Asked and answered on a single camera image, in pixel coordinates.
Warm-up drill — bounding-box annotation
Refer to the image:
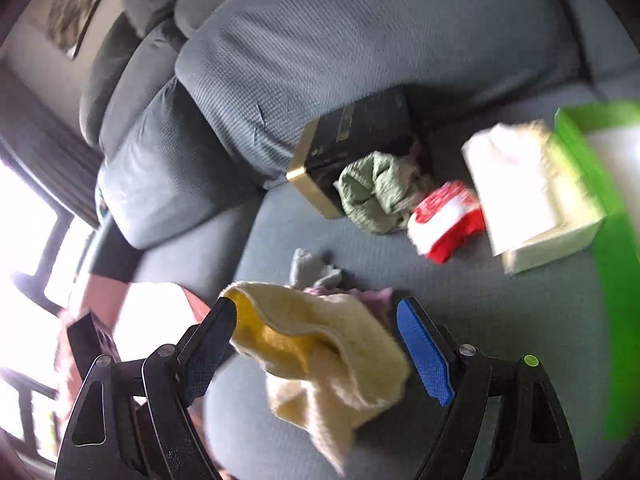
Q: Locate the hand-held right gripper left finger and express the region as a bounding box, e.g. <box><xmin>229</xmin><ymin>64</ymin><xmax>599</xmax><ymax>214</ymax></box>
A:
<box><xmin>55</xmin><ymin>297</ymin><xmax>238</xmax><ymax>480</ymax></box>

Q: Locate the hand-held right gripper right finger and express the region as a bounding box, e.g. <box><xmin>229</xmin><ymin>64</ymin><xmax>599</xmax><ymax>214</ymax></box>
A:
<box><xmin>396</xmin><ymin>297</ymin><xmax>583</xmax><ymax>480</ymax></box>

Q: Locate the purple towel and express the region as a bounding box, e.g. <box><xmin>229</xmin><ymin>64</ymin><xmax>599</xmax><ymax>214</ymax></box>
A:
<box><xmin>305</xmin><ymin>285</ymin><xmax>396</xmax><ymax>331</ymax></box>

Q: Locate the cream towel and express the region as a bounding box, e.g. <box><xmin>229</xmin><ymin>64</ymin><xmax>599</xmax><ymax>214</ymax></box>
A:
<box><xmin>220</xmin><ymin>280</ymin><xmax>413</xmax><ymax>473</ymax></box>

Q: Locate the window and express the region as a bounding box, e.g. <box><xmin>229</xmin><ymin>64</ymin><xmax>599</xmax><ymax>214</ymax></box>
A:
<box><xmin>0</xmin><ymin>160</ymin><xmax>96</xmax><ymax>461</ymax></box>

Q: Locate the grey cloth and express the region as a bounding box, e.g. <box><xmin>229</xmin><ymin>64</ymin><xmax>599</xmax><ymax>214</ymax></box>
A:
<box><xmin>289</xmin><ymin>247</ymin><xmax>343</xmax><ymax>291</ymax></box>

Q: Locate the red and white packet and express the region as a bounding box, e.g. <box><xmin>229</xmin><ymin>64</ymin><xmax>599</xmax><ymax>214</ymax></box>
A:
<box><xmin>407</xmin><ymin>180</ymin><xmax>487</xmax><ymax>265</ymax></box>

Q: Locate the green cloth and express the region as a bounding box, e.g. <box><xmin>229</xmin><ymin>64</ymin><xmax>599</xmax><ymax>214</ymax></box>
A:
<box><xmin>334</xmin><ymin>151</ymin><xmax>426</xmax><ymax>235</ymax></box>

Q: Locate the white tissue box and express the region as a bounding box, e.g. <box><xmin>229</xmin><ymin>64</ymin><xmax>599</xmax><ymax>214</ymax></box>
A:
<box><xmin>461</xmin><ymin>120</ymin><xmax>607</xmax><ymax>276</ymax></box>

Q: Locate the green box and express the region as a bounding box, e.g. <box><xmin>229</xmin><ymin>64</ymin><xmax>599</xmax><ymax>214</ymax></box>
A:
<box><xmin>554</xmin><ymin>100</ymin><xmax>640</xmax><ymax>441</ymax></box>

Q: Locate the black box with gold edge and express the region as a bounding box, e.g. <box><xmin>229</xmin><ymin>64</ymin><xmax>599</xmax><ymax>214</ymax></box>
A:
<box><xmin>286</xmin><ymin>85</ymin><xmax>416</xmax><ymax>220</ymax></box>

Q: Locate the grey-blue fabric sofa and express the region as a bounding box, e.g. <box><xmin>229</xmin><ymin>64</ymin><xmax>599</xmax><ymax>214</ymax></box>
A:
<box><xmin>75</xmin><ymin>0</ymin><xmax>640</xmax><ymax>480</ymax></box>

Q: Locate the dark grey pillow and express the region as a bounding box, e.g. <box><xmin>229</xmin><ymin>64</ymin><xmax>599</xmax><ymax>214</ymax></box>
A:
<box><xmin>80</xmin><ymin>0</ymin><xmax>211</xmax><ymax>147</ymax></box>

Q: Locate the wall picture frame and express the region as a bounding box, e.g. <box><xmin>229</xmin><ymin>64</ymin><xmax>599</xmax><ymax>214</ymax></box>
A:
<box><xmin>25</xmin><ymin>0</ymin><xmax>126</xmax><ymax>61</ymax></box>

